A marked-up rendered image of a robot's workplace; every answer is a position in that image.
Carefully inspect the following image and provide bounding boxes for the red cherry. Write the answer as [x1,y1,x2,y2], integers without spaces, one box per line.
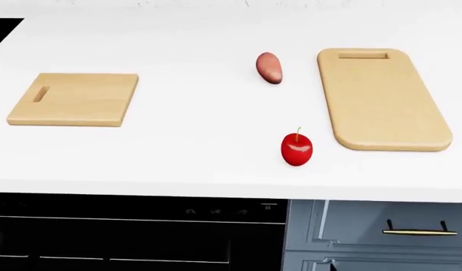
[280,126,314,167]

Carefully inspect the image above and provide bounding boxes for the reddish sweet potato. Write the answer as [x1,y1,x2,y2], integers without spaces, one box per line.
[255,51,284,85]

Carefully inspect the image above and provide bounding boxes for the square wooden cutting board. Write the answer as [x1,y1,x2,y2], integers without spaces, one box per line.
[6,72,140,128]

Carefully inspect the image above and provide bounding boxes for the long rounded wooden cutting board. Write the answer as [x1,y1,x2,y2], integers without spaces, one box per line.
[316,47,454,152]

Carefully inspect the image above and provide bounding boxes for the black built-in oven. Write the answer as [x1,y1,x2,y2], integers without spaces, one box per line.
[0,192,289,271]

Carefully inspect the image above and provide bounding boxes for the grey cabinet drawer front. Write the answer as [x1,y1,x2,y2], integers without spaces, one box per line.
[284,199,462,252]

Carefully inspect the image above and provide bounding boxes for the grey cabinet door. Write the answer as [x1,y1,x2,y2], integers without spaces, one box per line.
[281,249,462,271]

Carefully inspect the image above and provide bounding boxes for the brass drawer handle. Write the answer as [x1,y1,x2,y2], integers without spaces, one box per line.
[382,219,458,237]

